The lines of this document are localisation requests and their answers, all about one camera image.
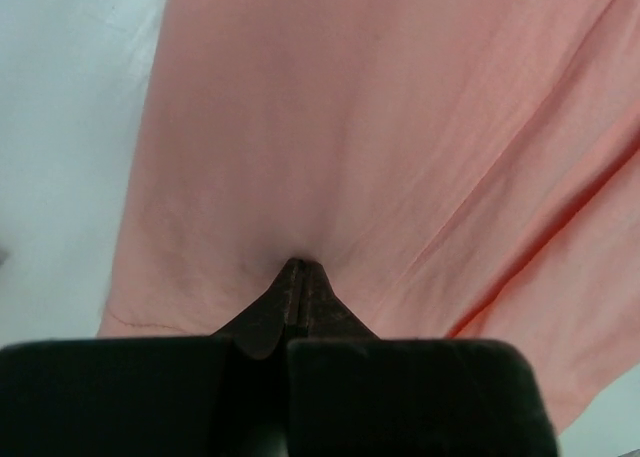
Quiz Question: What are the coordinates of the pink t-shirt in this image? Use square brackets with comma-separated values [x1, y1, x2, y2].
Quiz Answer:
[99, 0, 639, 429]

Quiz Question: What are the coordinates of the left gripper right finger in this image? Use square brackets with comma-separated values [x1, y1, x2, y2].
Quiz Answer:
[287, 262, 558, 456]

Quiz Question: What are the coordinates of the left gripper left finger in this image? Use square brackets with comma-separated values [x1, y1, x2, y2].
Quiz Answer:
[1, 260, 302, 456]

